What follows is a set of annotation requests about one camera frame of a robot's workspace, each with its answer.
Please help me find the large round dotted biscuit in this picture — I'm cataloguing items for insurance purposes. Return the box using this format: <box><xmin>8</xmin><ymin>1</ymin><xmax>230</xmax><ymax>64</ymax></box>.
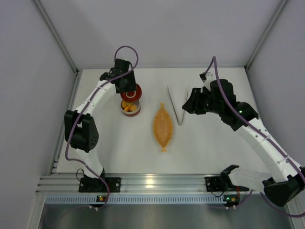
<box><xmin>130</xmin><ymin>105</ymin><xmax>138</xmax><ymax>112</ymax></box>

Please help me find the aluminium mounting rail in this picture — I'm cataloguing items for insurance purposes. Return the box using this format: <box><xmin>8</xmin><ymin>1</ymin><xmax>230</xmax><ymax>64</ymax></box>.
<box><xmin>35</xmin><ymin>173</ymin><xmax>296</xmax><ymax>195</ymax></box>

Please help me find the boat-shaped woven basket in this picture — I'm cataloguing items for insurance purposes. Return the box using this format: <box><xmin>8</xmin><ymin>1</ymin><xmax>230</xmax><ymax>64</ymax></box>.
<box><xmin>152</xmin><ymin>102</ymin><xmax>173</xmax><ymax>152</ymax></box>

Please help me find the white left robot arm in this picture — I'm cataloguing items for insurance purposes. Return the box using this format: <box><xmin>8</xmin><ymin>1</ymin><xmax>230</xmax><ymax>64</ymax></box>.
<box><xmin>64</xmin><ymin>59</ymin><xmax>137</xmax><ymax>182</ymax></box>

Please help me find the steel bowl with red base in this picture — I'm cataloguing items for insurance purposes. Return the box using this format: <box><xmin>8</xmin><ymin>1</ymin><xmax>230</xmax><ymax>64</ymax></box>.
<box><xmin>121</xmin><ymin>100</ymin><xmax>141</xmax><ymax>117</ymax></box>

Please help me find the orange fish-shaped cookie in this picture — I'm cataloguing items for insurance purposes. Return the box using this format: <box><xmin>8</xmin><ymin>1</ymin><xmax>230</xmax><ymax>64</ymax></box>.
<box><xmin>124</xmin><ymin>104</ymin><xmax>133</xmax><ymax>111</ymax></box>

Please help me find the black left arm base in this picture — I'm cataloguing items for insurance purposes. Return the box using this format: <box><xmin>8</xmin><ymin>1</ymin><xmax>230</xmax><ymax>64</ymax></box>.
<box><xmin>79</xmin><ymin>176</ymin><xmax>121</xmax><ymax>193</ymax></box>

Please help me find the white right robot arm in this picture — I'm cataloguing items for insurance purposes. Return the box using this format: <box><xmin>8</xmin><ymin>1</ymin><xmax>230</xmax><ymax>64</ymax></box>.
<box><xmin>182</xmin><ymin>79</ymin><xmax>305</xmax><ymax>207</ymax></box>

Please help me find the aluminium frame post left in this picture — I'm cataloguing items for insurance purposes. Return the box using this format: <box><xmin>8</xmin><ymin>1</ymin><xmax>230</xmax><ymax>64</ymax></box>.
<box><xmin>31</xmin><ymin>0</ymin><xmax>79</xmax><ymax>74</ymax></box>

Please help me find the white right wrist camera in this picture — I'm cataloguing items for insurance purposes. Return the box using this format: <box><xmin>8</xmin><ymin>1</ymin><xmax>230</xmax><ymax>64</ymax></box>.
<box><xmin>199</xmin><ymin>72</ymin><xmax>216</xmax><ymax>90</ymax></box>

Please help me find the red round lid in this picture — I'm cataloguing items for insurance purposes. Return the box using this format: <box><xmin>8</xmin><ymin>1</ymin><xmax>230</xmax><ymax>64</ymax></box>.
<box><xmin>120</xmin><ymin>84</ymin><xmax>142</xmax><ymax>103</ymax></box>

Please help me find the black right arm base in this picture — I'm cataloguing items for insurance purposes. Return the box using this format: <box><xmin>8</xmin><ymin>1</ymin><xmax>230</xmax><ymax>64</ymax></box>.
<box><xmin>205</xmin><ymin>176</ymin><xmax>250</xmax><ymax>192</ymax></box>

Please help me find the slotted cable duct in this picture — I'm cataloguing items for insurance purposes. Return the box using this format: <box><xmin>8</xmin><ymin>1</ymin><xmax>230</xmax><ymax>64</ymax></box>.
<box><xmin>45</xmin><ymin>194</ymin><xmax>226</xmax><ymax>204</ymax></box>

